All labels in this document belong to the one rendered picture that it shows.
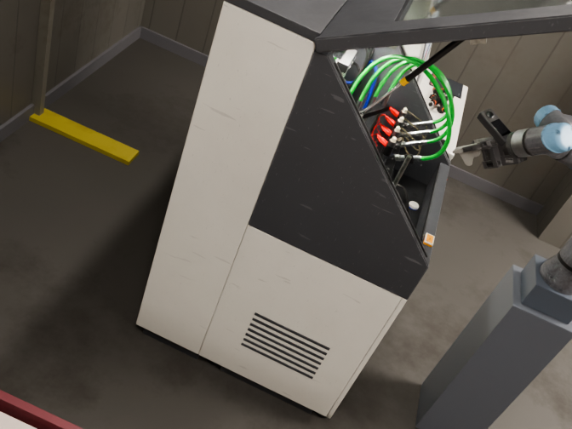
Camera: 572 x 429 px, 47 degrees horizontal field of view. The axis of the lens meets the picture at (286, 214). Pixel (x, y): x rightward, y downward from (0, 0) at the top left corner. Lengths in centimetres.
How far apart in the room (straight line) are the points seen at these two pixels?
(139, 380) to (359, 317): 91
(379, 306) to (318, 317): 23
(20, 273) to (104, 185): 71
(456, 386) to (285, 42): 154
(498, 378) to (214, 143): 141
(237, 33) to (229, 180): 48
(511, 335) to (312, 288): 75
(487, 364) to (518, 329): 22
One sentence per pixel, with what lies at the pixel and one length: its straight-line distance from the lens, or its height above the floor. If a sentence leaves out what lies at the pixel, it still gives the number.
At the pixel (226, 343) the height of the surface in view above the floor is 21.
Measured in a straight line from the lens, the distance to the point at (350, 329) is 236.
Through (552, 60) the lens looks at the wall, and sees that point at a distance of 426.
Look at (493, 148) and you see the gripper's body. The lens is 193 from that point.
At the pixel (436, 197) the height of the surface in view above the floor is 95.
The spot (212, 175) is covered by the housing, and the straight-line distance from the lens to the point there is 214.
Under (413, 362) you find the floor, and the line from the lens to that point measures 321.
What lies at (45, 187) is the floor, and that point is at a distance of 337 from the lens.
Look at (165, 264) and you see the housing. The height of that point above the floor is 45.
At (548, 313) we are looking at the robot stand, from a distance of 252.
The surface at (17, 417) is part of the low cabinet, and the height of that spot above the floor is 80.
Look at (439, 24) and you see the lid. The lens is 177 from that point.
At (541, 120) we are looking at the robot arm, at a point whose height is 148.
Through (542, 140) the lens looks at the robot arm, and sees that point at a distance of 181.
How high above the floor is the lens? 220
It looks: 38 degrees down
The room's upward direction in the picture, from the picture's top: 23 degrees clockwise
